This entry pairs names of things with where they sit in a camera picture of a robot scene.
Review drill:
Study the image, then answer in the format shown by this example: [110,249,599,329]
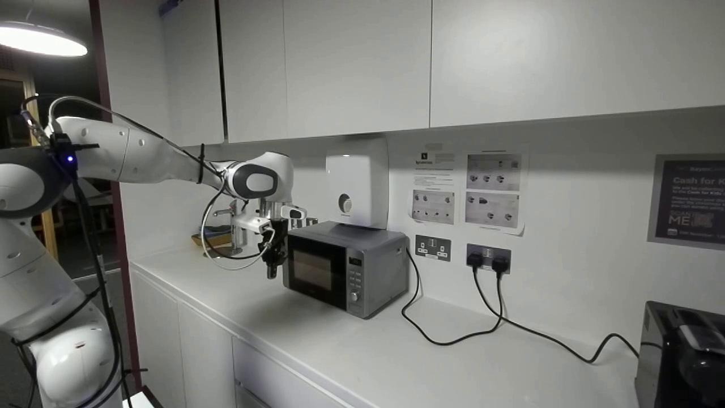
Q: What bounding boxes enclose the white cabinet door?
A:
[430,0,725,126]
[221,0,433,142]

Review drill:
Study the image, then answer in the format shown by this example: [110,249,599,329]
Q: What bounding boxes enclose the white wall dispenser box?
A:
[327,153,373,226]

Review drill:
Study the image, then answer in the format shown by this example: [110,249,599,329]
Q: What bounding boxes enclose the black toaster power cable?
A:
[471,262,643,366]

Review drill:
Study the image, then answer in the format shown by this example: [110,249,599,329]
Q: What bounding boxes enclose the white lower cabinet front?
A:
[131,268,348,408]

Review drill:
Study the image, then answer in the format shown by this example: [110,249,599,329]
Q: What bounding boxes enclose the silver grey microwave oven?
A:
[283,221,410,319]

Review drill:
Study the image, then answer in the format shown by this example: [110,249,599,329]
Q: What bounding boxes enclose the silver double wall socket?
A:
[416,235,451,261]

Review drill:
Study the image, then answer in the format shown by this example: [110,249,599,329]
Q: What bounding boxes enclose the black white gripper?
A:
[231,201,308,279]

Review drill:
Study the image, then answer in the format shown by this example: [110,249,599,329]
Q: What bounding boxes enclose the round ceiling lamp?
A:
[0,19,88,58]

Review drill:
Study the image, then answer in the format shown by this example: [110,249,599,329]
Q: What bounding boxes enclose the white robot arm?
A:
[0,110,293,408]

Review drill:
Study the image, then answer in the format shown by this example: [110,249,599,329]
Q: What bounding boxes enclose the black toaster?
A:
[635,300,725,408]

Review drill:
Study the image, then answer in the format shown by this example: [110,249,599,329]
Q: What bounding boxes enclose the white upper cabinet right door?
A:
[430,0,725,126]

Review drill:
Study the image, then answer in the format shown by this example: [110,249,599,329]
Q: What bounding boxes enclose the double wall socket with plugs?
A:
[468,245,513,273]

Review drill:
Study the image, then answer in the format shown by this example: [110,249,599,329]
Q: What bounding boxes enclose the dark framed wall notice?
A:
[649,153,725,249]

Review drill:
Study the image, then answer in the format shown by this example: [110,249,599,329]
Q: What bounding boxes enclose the white upper cabinet left door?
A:
[221,0,433,142]

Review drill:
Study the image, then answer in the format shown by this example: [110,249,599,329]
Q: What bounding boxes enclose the black microwave power cable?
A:
[399,246,509,348]

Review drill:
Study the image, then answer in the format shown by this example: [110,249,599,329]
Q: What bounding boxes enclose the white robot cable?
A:
[198,187,268,262]

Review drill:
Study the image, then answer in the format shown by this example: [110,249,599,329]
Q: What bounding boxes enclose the white paper instruction signs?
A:
[410,151,524,234]

